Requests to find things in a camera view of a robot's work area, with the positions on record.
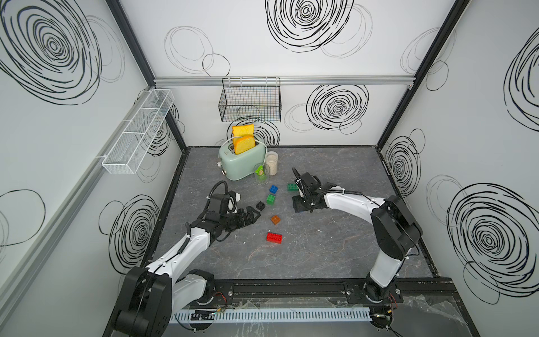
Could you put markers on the red long lego brick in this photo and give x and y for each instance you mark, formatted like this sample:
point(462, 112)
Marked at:
point(274, 238)

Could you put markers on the white mesh wall shelf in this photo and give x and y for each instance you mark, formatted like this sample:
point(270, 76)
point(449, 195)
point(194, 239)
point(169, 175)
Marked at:
point(131, 147)

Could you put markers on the rear yellow toast slice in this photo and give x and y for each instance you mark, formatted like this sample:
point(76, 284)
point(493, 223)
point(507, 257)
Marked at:
point(243, 130)

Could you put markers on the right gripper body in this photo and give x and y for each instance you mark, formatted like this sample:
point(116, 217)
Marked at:
point(301, 203)

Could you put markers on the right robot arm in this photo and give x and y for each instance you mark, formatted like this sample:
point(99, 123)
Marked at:
point(396, 229)

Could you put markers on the green long lego brick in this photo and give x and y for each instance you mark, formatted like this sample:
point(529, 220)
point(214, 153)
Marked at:
point(292, 187)

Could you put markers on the white slotted cable duct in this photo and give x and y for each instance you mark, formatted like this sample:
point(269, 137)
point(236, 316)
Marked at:
point(269, 315)

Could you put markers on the mint green toaster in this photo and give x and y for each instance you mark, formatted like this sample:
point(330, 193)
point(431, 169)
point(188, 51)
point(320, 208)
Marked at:
point(238, 166)

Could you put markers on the beige speckled cup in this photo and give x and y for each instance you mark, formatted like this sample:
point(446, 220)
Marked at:
point(271, 159)

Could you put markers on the small orange lego brick front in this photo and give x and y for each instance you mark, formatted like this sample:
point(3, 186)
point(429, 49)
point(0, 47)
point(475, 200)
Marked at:
point(275, 219)

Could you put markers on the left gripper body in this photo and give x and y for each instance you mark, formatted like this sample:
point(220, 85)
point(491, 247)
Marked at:
point(235, 220)

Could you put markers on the clear glass with green packets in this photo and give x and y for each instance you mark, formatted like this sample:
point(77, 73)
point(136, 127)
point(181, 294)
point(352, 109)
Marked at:
point(261, 173)

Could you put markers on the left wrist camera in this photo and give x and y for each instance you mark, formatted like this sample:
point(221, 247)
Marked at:
point(232, 201)

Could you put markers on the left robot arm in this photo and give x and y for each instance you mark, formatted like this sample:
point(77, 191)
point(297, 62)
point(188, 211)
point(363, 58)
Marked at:
point(151, 295)

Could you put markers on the front orange toast slice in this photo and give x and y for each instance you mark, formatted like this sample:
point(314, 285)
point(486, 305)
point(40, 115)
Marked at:
point(243, 144)

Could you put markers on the black front rail frame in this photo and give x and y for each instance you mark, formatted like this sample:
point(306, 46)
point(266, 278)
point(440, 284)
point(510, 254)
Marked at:
point(229, 292)

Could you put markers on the black wire basket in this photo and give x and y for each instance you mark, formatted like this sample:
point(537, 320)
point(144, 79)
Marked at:
point(258, 97)

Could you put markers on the small green lego brick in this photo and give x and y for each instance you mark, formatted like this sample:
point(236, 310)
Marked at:
point(270, 199)

